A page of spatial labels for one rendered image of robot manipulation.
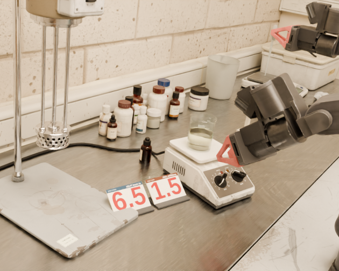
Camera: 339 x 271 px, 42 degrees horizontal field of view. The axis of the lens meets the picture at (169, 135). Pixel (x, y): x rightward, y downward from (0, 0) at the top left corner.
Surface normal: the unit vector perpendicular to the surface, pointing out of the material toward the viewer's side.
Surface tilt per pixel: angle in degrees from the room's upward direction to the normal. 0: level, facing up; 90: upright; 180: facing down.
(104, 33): 90
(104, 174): 0
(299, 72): 93
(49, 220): 0
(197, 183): 90
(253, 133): 90
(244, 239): 0
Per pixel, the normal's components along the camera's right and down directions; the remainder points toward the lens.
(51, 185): 0.13, -0.91
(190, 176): -0.77, 0.16
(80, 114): 0.81, 0.33
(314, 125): -0.51, 0.28
